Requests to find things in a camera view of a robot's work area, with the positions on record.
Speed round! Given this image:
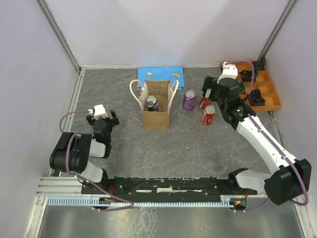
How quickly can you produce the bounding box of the red cola can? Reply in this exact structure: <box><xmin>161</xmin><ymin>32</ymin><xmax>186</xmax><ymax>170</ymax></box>
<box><xmin>199</xmin><ymin>97</ymin><xmax>211</xmax><ymax>110</ymax></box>
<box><xmin>202</xmin><ymin>105</ymin><xmax>216</xmax><ymax>125</ymax></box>

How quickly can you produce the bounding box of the purple soda can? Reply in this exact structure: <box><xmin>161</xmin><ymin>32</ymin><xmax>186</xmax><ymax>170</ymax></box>
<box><xmin>146</xmin><ymin>95</ymin><xmax>159</xmax><ymax>112</ymax></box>
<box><xmin>183</xmin><ymin>90</ymin><xmax>196</xmax><ymax>111</ymax></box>

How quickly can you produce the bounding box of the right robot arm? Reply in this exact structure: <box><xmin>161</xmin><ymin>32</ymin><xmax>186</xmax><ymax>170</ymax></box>
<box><xmin>202</xmin><ymin>76</ymin><xmax>312</xmax><ymax>206</ymax></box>

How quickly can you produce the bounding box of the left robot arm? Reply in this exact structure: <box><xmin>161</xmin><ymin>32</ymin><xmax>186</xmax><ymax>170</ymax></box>
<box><xmin>50</xmin><ymin>105</ymin><xmax>119</xmax><ymax>193</ymax></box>

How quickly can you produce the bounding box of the burlap canvas bag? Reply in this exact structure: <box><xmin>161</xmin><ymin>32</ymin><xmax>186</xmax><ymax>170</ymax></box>
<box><xmin>129</xmin><ymin>79</ymin><xmax>179</xmax><ymax>129</ymax></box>

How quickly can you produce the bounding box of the blue yellow rolled sock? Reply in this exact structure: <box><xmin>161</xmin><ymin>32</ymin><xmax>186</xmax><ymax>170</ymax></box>
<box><xmin>238</xmin><ymin>81</ymin><xmax>246</xmax><ymax>94</ymax></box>

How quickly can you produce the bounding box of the black rolled sock upper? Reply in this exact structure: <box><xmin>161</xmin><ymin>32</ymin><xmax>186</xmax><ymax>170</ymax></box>
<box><xmin>240</xmin><ymin>69</ymin><xmax>258</xmax><ymax>82</ymax></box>

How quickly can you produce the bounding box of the black rolled sock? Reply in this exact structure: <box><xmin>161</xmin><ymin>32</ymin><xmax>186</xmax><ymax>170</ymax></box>
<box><xmin>240</xmin><ymin>69</ymin><xmax>258</xmax><ymax>82</ymax></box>
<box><xmin>248</xmin><ymin>89</ymin><xmax>265</xmax><ymax>106</ymax></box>

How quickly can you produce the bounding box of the black rolled sock lower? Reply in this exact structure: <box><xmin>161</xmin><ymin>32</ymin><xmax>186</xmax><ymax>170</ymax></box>
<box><xmin>248</xmin><ymin>89</ymin><xmax>265</xmax><ymax>106</ymax></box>

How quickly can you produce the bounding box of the orange compartment tray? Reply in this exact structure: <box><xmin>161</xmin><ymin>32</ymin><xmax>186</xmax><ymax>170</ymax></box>
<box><xmin>233</xmin><ymin>61</ymin><xmax>282</xmax><ymax>112</ymax></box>

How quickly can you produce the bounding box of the teal rolled sock corner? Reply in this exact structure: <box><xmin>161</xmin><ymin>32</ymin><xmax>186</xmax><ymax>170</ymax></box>
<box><xmin>253</xmin><ymin>56</ymin><xmax>266</xmax><ymax>71</ymax></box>

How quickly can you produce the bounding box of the green topped dark can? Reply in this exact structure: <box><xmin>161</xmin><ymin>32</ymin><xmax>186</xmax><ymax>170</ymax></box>
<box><xmin>147</xmin><ymin>101</ymin><xmax>158</xmax><ymax>112</ymax></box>

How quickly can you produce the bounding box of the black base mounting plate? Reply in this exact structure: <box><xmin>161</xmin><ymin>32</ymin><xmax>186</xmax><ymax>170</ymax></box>
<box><xmin>81</xmin><ymin>177</ymin><xmax>258</xmax><ymax>203</ymax></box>

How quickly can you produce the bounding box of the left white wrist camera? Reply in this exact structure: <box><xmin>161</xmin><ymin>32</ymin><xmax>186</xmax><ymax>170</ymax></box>
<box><xmin>88</xmin><ymin>104</ymin><xmax>108</xmax><ymax>120</ymax></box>

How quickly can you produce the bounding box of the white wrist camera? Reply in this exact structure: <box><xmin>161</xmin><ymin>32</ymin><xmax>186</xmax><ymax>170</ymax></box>
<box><xmin>217</xmin><ymin>61</ymin><xmax>238</xmax><ymax>84</ymax></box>
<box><xmin>88</xmin><ymin>104</ymin><xmax>108</xmax><ymax>120</ymax></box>

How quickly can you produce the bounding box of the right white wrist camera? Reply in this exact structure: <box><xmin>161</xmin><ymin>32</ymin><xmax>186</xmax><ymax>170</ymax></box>
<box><xmin>217</xmin><ymin>61</ymin><xmax>238</xmax><ymax>84</ymax></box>

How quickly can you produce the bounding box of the aluminium frame rail front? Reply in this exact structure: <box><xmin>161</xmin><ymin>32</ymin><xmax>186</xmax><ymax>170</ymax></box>
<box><xmin>37</xmin><ymin>177</ymin><xmax>262</xmax><ymax>197</ymax></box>

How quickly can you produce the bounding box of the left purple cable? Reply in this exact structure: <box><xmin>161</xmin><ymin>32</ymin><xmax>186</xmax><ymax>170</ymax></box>
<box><xmin>59</xmin><ymin>110</ymin><xmax>135</xmax><ymax>212</ymax></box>

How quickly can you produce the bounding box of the purple cable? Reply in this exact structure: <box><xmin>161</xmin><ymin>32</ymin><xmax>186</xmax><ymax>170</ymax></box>
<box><xmin>59</xmin><ymin>110</ymin><xmax>135</xmax><ymax>212</ymax></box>
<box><xmin>222</xmin><ymin>60</ymin><xmax>310</xmax><ymax>213</ymax></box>

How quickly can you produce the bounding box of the light blue cable duct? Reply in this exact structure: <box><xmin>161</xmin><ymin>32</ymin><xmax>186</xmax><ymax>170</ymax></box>
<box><xmin>47</xmin><ymin>195</ymin><xmax>236</xmax><ymax>206</ymax></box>

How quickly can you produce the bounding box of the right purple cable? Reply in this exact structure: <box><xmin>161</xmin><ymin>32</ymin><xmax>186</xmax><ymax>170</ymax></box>
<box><xmin>222</xmin><ymin>60</ymin><xmax>310</xmax><ymax>213</ymax></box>

